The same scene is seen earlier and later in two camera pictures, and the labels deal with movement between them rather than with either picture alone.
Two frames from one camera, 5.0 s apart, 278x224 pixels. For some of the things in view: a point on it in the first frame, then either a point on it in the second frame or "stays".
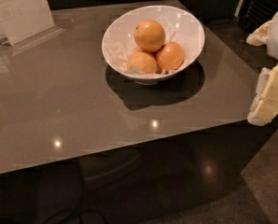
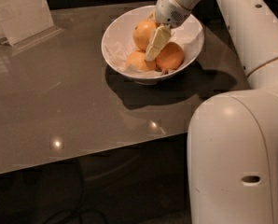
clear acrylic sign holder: x=20 y=16 stays
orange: x=143 y=61 stays
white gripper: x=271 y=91 -> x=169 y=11
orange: x=149 y=35 stays
